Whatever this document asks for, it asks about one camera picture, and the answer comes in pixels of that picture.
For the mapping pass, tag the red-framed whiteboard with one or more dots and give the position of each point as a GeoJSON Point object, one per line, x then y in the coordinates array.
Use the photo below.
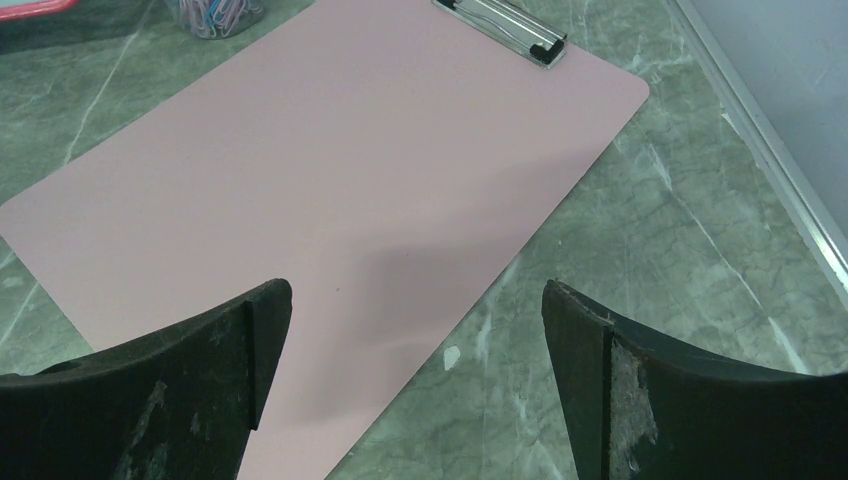
{"type": "Point", "coordinates": [21, 9]}

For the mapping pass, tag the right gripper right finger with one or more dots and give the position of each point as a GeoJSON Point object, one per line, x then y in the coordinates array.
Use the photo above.
{"type": "Point", "coordinates": [640, 404]}

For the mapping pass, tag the pink clipboard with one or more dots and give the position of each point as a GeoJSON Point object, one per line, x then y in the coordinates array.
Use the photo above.
{"type": "Point", "coordinates": [384, 157]}

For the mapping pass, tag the clear jar of paperclips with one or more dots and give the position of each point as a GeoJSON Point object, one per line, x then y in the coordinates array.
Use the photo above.
{"type": "Point", "coordinates": [216, 19]}

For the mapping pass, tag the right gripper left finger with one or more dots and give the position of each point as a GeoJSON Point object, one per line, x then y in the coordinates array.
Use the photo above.
{"type": "Point", "coordinates": [177, 403]}

